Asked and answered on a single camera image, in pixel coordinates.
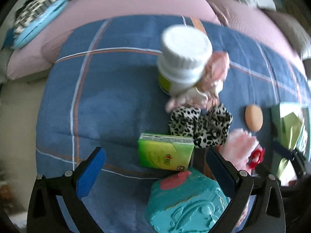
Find pink white knitted cloth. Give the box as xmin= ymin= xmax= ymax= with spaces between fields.
xmin=218 ymin=129 xmax=265 ymax=175

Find green cloth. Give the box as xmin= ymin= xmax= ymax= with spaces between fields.
xmin=277 ymin=111 xmax=307 ymax=186

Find leopard print scrunchie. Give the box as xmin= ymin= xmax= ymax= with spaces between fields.
xmin=168 ymin=104 xmax=232 ymax=148

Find tan makeup sponge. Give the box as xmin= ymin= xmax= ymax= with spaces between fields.
xmin=245 ymin=105 xmax=264 ymax=132

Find green tissue pack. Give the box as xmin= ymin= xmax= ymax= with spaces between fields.
xmin=138 ymin=133 xmax=195 ymax=171

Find pink floral scrunchie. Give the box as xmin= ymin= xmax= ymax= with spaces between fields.
xmin=166 ymin=52 xmax=230 ymax=113

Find teal shallow cardboard tray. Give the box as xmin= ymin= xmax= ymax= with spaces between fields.
xmin=270 ymin=102 xmax=310 ymax=186

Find teal plastic house box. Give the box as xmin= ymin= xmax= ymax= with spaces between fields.
xmin=145 ymin=168 xmax=230 ymax=232

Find blue plaid blanket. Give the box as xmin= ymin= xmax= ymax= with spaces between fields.
xmin=36 ymin=15 xmax=310 ymax=232

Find grey throw pillow flat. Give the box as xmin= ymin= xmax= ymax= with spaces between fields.
xmin=263 ymin=9 xmax=310 ymax=61

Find white pill bottle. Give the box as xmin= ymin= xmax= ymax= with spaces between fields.
xmin=157 ymin=25 xmax=213 ymax=96

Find black white patterned cushion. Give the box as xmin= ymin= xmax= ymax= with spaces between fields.
xmin=12 ymin=0 xmax=68 ymax=50

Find pink sofa seat cover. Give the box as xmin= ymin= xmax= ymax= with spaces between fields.
xmin=1 ymin=0 xmax=305 ymax=80

